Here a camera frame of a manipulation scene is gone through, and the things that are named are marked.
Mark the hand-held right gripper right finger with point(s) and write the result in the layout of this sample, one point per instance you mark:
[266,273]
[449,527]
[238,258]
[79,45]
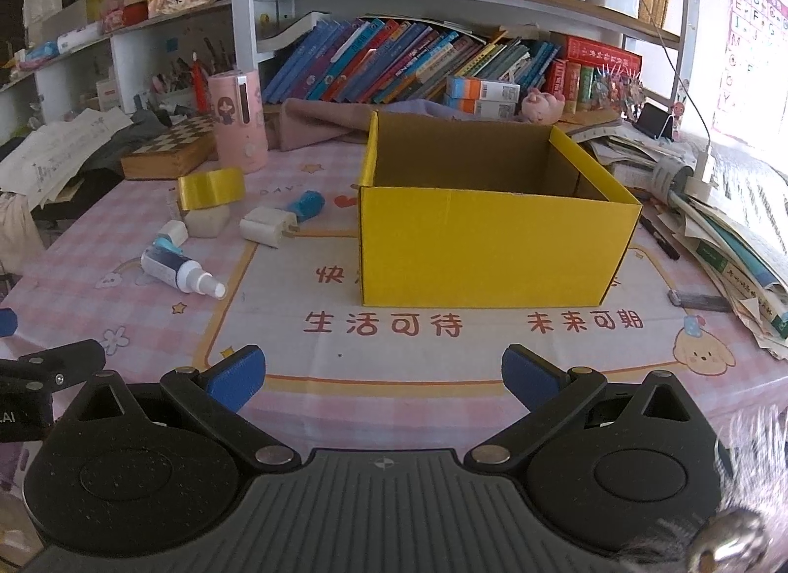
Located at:
[529,376]

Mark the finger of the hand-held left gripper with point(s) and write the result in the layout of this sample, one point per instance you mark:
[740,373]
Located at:
[68,360]
[7,322]

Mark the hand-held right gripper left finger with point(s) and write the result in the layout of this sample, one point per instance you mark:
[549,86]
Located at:
[237,379]

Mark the white blue spray bottle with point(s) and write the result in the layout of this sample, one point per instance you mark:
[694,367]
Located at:
[169,268]

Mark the yellow cardboard box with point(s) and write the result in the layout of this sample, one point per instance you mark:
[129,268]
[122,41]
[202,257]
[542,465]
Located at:
[492,246]

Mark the white charger plug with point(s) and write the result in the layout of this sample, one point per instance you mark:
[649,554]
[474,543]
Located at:
[265,228]

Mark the cream white eraser block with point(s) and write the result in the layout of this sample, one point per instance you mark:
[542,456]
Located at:
[206,223]

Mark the small white teal box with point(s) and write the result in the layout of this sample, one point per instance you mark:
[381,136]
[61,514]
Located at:
[172,233]

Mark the small blue plastic bottle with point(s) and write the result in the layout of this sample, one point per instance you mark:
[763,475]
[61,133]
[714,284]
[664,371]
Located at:
[308,203]

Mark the gold tape roll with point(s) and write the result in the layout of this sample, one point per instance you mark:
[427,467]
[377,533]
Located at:
[209,191]

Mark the beige cloth bag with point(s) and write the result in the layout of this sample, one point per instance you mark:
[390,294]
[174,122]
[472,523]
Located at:
[18,234]

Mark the pink checkered tablecloth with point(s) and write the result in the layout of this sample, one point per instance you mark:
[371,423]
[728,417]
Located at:
[154,326]

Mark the white printed paper sheets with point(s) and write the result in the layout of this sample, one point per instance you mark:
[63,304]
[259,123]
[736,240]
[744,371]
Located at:
[55,148]

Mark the black pen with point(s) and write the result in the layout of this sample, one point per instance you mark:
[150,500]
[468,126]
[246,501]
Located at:
[662,238]

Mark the dark grey cloth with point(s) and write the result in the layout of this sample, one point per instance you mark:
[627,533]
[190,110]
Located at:
[123,142]

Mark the pile of books and papers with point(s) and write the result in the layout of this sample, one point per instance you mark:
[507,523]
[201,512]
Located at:
[732,253]

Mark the grey fuzzy garment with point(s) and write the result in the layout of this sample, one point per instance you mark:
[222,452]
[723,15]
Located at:
[754,456]

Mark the rolled white paper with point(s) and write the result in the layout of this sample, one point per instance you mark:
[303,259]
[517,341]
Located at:
[668,179]

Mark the wooden chess board box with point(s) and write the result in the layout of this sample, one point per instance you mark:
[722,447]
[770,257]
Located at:
[178,142]

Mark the white box red label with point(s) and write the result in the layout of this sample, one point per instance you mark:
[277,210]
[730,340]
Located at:
[108,96]

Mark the pink cartoon cylinder canister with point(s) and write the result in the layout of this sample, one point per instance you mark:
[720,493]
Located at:
[237,123]

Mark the silver metal button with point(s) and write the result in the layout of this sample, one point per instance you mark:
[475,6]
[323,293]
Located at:
[729,542]

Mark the pink pig plush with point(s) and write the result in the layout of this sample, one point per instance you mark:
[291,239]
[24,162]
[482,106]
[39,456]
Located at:
[542,108]

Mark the blue orange white carton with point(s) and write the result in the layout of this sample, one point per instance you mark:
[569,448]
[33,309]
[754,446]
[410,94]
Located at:
[492,110]
[480,87]

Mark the cup of pens and brushes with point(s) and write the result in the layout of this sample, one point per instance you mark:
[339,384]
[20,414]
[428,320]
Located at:
[172,92]

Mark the small black box device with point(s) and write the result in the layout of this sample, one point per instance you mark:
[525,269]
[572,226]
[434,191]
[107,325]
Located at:
[654,120]

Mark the colourful figure cards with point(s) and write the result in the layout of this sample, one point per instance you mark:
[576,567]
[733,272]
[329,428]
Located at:
[619,94]

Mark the red white marker pen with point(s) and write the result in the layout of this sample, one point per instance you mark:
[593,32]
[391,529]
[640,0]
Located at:
[198,83]

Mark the red thick book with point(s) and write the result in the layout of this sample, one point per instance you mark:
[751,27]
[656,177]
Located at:
[600,52]

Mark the red round toy figure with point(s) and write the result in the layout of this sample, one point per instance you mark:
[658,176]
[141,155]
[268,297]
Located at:
[134,9]

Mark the row of colourful books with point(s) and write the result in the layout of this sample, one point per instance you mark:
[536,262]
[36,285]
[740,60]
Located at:
[381,62]

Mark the wall poster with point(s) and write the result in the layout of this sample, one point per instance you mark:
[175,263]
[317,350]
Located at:
[754,43]

